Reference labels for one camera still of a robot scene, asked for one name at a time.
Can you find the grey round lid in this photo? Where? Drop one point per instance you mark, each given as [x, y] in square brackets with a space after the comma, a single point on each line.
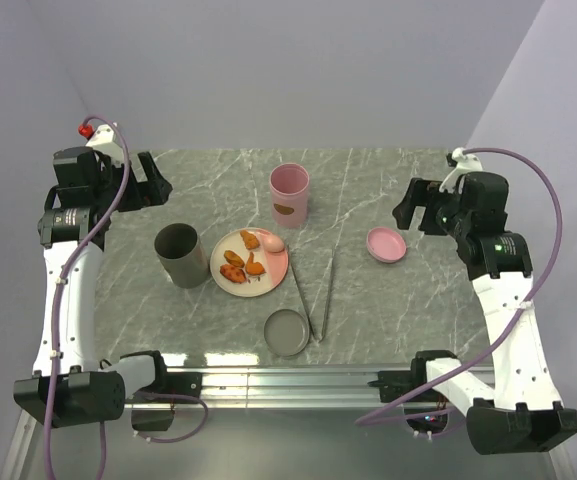
[286, 332]

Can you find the red orange fried piece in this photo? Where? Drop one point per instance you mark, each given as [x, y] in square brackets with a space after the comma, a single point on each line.
[233, 274]

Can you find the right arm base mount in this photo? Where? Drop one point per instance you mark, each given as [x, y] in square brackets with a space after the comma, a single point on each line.
[429, 421]

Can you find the grey cylindrical container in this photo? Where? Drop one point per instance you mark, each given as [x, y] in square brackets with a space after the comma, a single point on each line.
[179, 249]

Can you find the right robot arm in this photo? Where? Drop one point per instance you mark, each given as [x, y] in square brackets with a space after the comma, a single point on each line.
[523, 411]

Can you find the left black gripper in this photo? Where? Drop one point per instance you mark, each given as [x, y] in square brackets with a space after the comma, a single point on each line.
[152, 192]

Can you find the brown fried piece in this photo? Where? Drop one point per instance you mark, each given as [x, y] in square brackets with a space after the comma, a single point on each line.
[234, 259]

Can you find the aluminium rail frame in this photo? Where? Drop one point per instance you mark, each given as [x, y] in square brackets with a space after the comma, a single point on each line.
[287, 423]

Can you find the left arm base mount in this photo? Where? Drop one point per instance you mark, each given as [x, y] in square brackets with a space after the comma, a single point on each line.
[156, 411]

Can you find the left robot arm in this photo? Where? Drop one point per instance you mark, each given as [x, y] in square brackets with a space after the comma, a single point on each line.
[67, 386]

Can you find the pink cylindrical container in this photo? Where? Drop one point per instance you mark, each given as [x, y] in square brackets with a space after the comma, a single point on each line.
[289, 190]

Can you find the orange chicken wing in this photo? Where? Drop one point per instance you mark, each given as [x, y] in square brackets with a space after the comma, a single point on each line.
[254, 268]

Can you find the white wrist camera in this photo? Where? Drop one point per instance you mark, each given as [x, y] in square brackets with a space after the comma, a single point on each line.
[462, 162]
[104, 140]

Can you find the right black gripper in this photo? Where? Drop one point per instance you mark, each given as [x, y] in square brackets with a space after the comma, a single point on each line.
[427, 193]

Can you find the metal tongs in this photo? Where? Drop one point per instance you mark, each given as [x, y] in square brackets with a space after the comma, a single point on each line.
[317, 305]

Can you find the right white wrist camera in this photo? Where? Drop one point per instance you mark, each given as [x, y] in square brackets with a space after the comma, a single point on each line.
[462, 162]

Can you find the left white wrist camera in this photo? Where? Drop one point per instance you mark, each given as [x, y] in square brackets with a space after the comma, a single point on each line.
[104, 140]

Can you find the pink round lid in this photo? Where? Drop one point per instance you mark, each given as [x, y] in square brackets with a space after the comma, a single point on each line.
[385, 245]

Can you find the pink egg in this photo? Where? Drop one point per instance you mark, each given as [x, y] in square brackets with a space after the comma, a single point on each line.
[273, 244]

